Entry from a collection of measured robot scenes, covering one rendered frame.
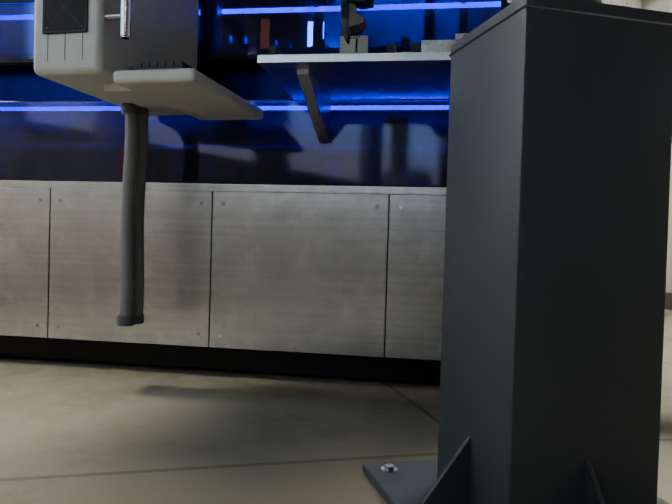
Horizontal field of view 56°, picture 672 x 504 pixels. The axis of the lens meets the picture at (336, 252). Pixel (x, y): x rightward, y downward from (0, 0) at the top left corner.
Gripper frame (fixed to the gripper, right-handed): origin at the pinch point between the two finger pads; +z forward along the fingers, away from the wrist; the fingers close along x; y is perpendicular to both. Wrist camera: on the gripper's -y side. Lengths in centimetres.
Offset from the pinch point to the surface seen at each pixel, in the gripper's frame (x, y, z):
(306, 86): -9.6, -8.1, 15.2
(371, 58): -20.5, 9.6, 11.3
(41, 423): -39, -62, 98
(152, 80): -37, -37, 20
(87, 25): -36, -53, 7
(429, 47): -17.8, 22.9, 8.2
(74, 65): -36, -56, 16
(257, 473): -57, -6, 97
